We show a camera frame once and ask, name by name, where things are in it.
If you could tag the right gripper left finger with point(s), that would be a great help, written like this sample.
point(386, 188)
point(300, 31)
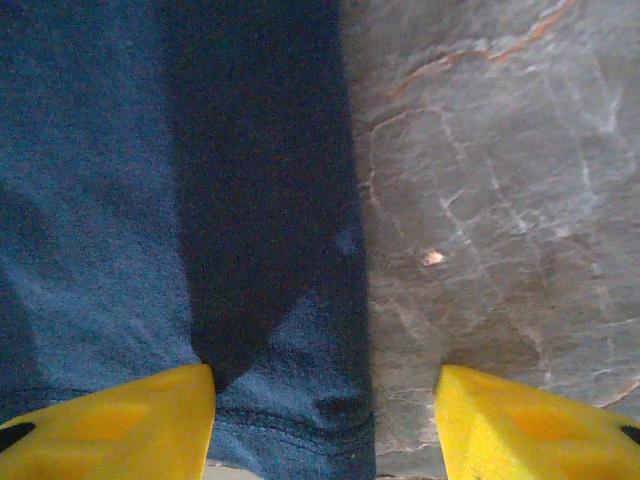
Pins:
point(115, 435)

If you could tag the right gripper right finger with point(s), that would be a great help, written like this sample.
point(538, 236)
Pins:
point(525, 435)

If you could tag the navy blue t-shirt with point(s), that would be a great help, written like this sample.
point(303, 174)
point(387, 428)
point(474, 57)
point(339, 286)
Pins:
point(150, 200)

